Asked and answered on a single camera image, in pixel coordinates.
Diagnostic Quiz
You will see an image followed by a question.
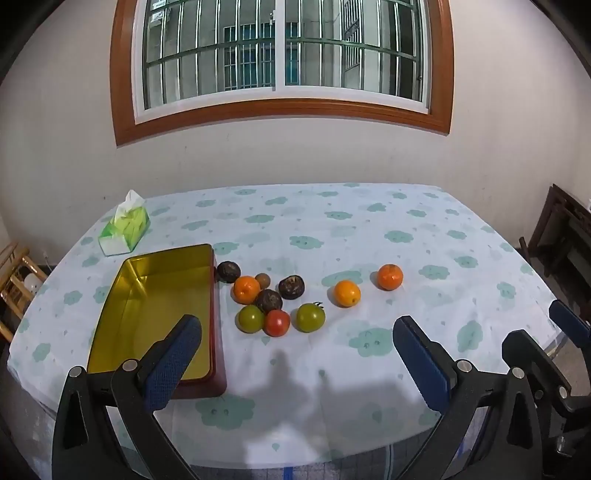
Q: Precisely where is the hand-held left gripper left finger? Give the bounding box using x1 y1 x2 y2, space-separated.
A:
52 315 204 480

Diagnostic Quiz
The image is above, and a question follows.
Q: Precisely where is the golden tin box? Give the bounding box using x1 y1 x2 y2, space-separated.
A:
86 244 228 400

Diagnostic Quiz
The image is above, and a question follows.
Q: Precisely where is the green tomato with stem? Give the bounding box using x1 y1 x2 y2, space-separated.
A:
295 301 327 333

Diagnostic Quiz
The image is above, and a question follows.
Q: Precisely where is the dark wooden furniture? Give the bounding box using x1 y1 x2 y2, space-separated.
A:
519 184 591 324

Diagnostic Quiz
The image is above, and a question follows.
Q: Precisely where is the light wooden chair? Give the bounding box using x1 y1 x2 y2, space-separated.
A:
0 241 49 344

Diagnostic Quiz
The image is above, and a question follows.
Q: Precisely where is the orange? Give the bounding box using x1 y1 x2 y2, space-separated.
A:
233 275 262 305
334 280 362 308
377 263 404 291

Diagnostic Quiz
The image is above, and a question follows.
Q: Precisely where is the wooden framed barred window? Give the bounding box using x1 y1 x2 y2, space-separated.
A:
110 0 455 147

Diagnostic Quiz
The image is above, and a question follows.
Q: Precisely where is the green tissue pack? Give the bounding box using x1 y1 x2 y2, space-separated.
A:
98 189 151 257

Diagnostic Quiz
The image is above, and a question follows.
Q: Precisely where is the red tomato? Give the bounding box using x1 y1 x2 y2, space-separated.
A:
263 309 291 337

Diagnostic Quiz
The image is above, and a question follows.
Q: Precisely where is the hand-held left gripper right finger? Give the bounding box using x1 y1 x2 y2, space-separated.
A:
392 316 543 480

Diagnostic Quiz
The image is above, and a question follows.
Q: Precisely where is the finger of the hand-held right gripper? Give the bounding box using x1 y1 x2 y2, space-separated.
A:
502 329 575 412
549 300 591 354

